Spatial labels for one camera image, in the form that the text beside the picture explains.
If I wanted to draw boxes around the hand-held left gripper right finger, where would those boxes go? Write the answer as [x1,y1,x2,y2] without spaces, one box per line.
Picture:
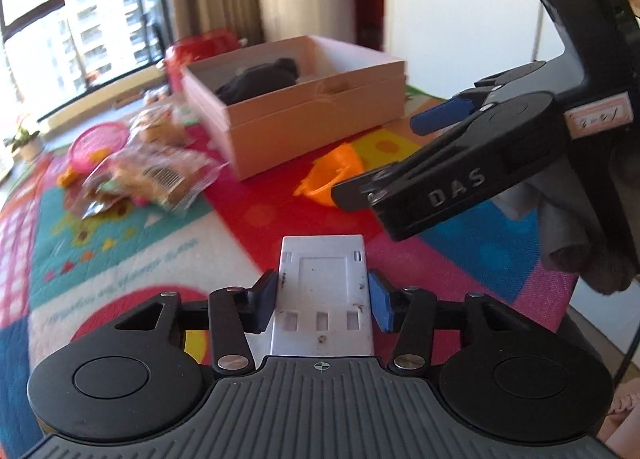
[367,269,531,372]

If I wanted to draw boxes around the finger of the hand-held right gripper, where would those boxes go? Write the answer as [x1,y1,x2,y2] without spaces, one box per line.
[331,136,523,242]
[410,60,551,136]

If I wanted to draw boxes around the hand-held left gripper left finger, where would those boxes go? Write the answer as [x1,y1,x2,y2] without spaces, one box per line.
[114,269,279,375]

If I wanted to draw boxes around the white plastic stand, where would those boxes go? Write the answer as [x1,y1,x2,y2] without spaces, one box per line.
[270,235,377,357]

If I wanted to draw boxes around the pink cardboard box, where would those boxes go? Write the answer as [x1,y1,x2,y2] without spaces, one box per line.
[180,34,407,182]

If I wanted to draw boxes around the bread bun packet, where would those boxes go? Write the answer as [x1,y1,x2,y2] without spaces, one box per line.
[107,143,228,217]

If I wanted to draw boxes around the pink plastic basket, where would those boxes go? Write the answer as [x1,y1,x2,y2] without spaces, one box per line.
[67,122,130,177]

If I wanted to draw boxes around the person's right forearm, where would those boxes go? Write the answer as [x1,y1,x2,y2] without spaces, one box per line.
[537,179,636,296]

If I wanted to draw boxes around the colourful printed blanket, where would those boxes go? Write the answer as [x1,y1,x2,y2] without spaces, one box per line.
[0,84,591,445]

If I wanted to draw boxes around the black pouch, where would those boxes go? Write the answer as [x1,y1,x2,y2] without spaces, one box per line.
[215,58,301,105]

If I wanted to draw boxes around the brown pastry packet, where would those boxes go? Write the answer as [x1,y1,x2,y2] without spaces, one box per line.
[65,174,136,222]

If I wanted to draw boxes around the clear snack packet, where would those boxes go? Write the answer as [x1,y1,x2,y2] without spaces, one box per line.
[127,104,196,147]

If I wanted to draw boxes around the red plastic container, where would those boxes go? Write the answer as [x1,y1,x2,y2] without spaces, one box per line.
[164,28,242,90]

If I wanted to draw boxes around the person's leg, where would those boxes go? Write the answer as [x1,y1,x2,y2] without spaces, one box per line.
[597,383,640,459]

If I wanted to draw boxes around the flowering potted plant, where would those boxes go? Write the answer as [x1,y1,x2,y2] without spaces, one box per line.
[4,120,45,163]

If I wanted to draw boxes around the large window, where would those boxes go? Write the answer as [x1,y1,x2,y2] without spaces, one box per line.
[0,0,171,112]

